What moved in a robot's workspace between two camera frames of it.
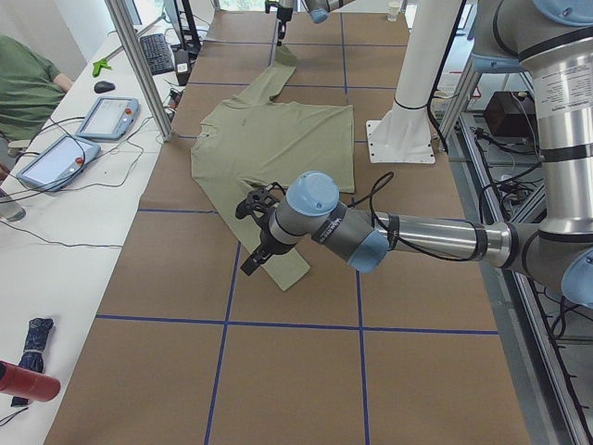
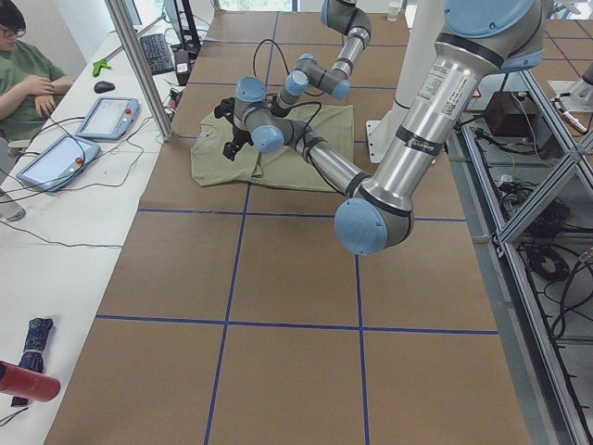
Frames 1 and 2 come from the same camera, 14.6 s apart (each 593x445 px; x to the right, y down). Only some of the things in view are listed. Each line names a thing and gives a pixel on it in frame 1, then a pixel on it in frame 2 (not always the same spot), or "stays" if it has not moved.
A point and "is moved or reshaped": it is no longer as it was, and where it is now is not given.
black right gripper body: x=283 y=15 -> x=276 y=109
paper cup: x=393 y=11 stays
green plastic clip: x=103 y=63 stays
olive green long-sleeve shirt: x=255 y=140 is moved or reshaped
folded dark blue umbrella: x=32 y=358 stays
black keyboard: x=157 y=53 stays
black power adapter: x=182 y=67 stays
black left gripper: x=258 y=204 -> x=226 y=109
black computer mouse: x=103 y=86 stays
